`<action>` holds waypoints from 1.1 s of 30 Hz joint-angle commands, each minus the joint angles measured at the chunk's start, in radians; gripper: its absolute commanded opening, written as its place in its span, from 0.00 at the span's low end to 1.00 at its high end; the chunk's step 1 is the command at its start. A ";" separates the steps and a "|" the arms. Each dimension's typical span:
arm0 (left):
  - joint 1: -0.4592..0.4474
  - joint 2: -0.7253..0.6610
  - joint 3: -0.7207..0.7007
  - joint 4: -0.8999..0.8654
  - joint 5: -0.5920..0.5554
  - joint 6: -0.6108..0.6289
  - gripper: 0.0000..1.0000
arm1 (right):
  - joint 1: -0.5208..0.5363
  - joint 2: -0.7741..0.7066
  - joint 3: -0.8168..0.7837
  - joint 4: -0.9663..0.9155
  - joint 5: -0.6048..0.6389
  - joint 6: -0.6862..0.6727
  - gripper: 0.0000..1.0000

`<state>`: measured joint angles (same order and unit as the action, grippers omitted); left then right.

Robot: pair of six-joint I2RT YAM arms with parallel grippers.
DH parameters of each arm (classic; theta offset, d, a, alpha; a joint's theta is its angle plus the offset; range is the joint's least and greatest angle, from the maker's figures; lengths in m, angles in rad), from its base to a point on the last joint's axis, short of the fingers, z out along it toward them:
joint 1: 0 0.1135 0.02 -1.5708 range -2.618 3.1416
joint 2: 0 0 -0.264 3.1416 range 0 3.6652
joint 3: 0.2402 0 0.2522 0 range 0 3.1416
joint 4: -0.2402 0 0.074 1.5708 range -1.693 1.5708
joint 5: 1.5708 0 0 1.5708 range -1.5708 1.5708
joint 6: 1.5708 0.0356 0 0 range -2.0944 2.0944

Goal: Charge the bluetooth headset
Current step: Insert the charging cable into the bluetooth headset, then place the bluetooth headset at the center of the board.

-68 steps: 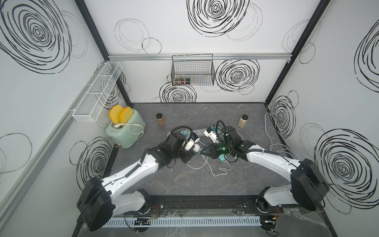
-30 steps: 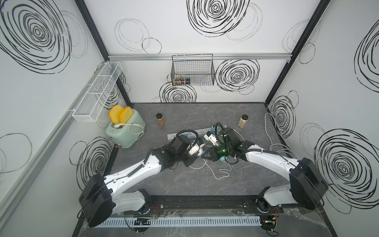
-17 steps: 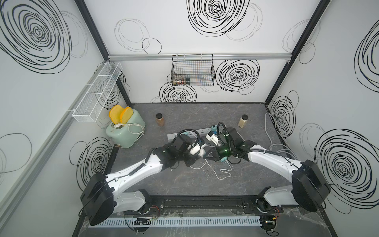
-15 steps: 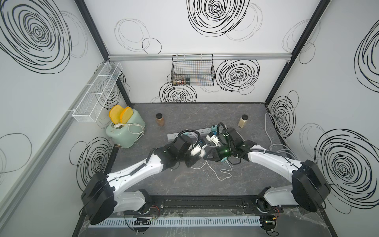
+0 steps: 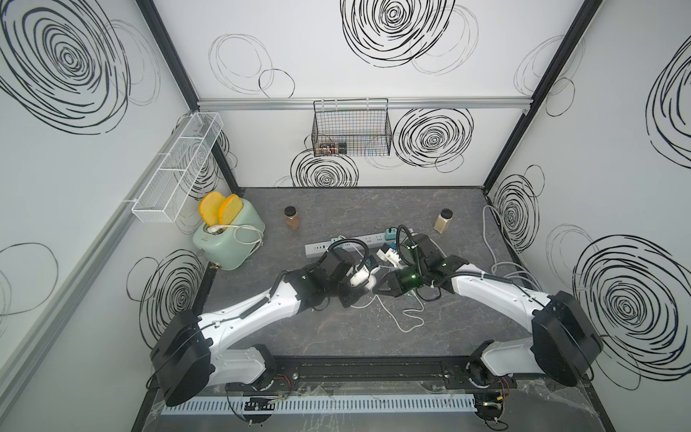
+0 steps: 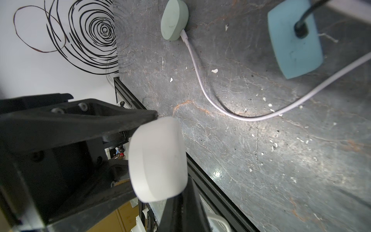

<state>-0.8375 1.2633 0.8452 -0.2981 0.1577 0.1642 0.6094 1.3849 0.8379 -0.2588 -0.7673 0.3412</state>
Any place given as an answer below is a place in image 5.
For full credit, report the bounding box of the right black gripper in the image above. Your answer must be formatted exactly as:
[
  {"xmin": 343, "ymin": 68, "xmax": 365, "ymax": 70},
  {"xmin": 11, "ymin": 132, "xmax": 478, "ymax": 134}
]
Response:
[{"xmin": 371, "ymin": 262, "xmax": 428, "ymax": 293}]

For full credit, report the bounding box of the white charging cable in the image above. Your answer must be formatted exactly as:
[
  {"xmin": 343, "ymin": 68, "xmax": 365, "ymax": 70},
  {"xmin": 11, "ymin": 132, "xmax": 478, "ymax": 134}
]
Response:
[{"xmin": 350, "ymin": 291, "xmax": 428, "ymax": 334}]

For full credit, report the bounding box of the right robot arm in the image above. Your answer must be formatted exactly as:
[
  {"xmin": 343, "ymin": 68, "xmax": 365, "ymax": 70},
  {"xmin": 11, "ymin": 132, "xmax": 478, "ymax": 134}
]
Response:
[{"xmin": 372, "ymin": 225, "xmax": 604, "ymax": 389}]

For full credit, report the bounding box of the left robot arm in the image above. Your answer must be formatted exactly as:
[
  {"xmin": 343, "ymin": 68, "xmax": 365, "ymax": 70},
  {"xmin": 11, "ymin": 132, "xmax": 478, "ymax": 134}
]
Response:
[{"xmin": 150, "ymin": 239, "xmax": 371, "ymax": 407}]

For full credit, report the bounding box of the white power strip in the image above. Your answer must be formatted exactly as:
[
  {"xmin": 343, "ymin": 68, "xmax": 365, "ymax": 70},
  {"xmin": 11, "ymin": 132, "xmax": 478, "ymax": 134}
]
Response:
[{"xmin": 304, "ymin": 230, "xmax": 396, "ymax": 258}]

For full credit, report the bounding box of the beige spice jar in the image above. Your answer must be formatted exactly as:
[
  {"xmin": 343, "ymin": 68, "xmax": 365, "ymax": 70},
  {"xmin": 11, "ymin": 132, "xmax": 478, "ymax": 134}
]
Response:
[{"xmin": 434, "ymin": 208, "xmax": 453, "ymax": 234}]

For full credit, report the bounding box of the brown spice jar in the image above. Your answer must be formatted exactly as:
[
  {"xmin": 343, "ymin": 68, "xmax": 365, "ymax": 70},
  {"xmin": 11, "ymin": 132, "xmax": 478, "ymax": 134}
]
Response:
[{"xmin": 284, "ymin": 206, "xmax": 301, "ymax": 230}]

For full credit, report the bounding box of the mint green toaster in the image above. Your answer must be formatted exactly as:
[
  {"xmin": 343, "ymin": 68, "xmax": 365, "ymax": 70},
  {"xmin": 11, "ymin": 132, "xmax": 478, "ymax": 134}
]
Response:
[{"xmin": 193, "ymin": 198, "xmax": 266, "ymax": 271}]

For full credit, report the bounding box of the yellow toast slice right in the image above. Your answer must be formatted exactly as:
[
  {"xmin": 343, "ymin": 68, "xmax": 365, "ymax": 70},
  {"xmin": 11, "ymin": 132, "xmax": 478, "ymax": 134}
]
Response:
[{"xmin": 218, "ymin": 194, "xmax": 244, "ymax": 225}]

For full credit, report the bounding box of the yellow toast slice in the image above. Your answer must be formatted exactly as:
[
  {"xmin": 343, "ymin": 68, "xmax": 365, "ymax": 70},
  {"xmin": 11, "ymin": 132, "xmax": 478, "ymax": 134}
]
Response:
[
  {"xmin": 218, "ymin": 194, "xmax": 244, "ymax": 225},
  {"xmin": 198, "ymin": 191, "xmax": 226, "ymax": 227}
]

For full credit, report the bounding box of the yellow toast slice left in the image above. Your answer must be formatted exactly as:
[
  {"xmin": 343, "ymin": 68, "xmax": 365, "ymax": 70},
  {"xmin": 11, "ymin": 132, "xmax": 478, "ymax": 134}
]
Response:
[{"xmin": 198, "ymin": 191, "xmax": 226, "ymax": 227}]

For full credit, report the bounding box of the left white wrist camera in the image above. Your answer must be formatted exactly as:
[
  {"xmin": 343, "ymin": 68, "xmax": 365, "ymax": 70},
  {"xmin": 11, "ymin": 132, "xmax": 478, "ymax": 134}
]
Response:
[{"xmin": 354, "ymin": 255, "xmax": 379, "ymax": 274}]

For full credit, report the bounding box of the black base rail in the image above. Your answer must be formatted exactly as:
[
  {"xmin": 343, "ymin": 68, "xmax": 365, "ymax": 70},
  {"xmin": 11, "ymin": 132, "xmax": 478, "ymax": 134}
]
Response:
[{"xmin": 155, "ymin": 353, "xmax": 587, "ymax": 392}]

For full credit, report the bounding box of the white power strip cord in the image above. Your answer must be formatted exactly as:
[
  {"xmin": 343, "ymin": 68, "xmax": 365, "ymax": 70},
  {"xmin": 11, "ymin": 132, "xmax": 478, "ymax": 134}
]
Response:
[{"xmin": 415, "ymin": 203, "xmax": 550, "ymax": 295}]

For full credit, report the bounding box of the white slotted cable duct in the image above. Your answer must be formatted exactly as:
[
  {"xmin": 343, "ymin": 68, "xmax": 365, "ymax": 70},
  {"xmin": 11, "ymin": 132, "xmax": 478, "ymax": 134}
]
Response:
[{"xmin": 161, "ymin": 394, "xmax": 477, "ymax": 416}]

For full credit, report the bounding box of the white toaster cord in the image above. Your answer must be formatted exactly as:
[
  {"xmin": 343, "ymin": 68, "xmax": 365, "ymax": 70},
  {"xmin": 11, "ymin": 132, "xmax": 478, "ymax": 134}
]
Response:
[{"xmin": 207, "ymin": 223, "xmax": 266, "ymax": 247}]

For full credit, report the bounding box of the black wire basket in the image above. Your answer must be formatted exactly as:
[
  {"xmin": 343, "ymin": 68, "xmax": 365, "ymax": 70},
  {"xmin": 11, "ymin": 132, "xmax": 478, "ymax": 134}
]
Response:
[{"xmin": 311, "ymin": 98, "xmax": 393, "ymax": 158}]

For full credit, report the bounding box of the white wire shelf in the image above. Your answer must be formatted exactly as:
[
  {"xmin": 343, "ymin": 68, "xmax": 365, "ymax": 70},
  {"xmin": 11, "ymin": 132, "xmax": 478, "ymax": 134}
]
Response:
[{"xmin": 131, "ymin": 112, "xmax": 223, "ymax": 223}]

